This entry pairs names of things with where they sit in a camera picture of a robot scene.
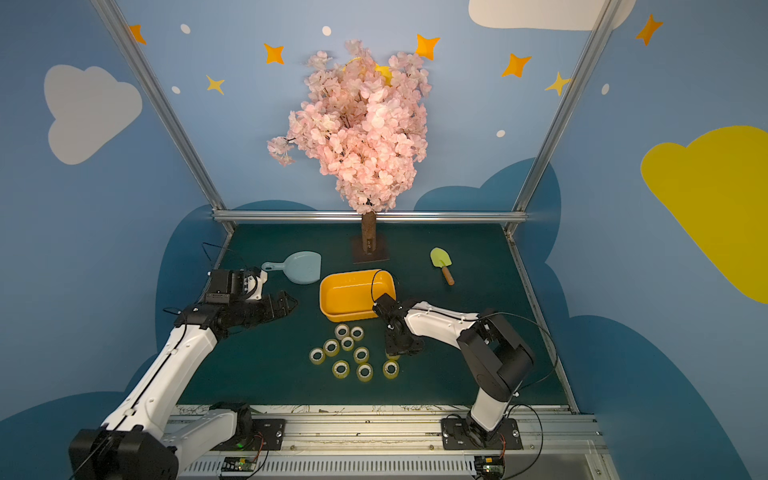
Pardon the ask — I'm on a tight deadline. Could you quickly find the pink blossom artificial tree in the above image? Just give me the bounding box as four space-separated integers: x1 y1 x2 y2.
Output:
267 40 432 250

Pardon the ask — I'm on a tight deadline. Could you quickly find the transparent tape roll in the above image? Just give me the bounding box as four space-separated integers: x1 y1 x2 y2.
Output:
350 326 365 342
309 348 326 365
323 339 340 357
382 360 400 380
334 323 350 340
332 360 350 379
353 346 370 364
339 336 355 351
356 363 374 383

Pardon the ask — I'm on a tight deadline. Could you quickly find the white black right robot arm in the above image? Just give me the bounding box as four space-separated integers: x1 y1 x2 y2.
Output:
372 293 536 439

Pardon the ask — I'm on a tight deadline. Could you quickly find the right green circuit board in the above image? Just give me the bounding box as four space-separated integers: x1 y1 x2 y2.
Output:
473 456 505 480

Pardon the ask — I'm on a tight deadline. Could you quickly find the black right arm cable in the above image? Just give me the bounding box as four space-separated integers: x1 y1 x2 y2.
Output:
369 269 397 304

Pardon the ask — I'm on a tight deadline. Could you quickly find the left green circuit board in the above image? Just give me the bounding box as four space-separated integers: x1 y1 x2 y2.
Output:
220 457 258 475

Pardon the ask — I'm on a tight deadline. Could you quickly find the yellow plastic storage box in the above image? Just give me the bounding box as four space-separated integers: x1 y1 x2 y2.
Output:
319 269 397 323

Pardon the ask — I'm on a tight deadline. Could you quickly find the light blue plastic dustpan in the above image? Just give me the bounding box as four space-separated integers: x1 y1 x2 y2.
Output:
261 251 322 285

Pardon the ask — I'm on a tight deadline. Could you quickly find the green circuit board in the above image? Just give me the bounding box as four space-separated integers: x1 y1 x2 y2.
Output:
473 456 505 480
220 457 258 475

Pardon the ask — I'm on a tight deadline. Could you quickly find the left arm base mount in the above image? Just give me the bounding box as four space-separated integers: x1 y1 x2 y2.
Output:
210 402 286 451

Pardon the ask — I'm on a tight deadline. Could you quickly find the dark metal tree base plate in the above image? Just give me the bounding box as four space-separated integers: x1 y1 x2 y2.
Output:
350 234 390 264

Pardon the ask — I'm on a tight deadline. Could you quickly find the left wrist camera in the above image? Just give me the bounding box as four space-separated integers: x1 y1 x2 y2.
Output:
203 268 268 305

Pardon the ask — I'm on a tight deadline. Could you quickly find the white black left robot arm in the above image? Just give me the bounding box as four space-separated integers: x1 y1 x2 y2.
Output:
68 291 298 479

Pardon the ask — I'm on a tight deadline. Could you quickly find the aluminium frame rail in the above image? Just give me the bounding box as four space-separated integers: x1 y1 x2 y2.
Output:
212 209 528 226

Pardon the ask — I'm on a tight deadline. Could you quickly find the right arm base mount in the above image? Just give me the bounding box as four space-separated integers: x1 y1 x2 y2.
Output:
440 415 523 450

